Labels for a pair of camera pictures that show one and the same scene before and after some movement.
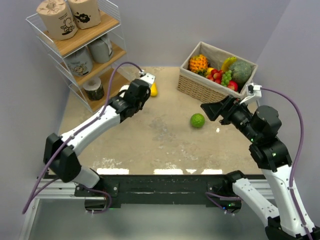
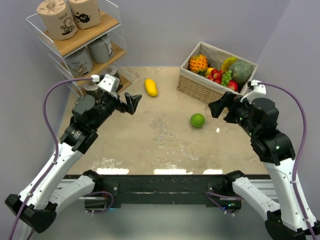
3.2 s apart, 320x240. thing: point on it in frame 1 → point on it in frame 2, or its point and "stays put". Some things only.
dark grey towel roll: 101,50 stays put
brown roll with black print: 86,12 stays put
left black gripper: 144,100 → 132,101
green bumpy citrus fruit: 197,120 stays put
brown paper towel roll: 58,19 stays put
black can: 124,87 → 111,70
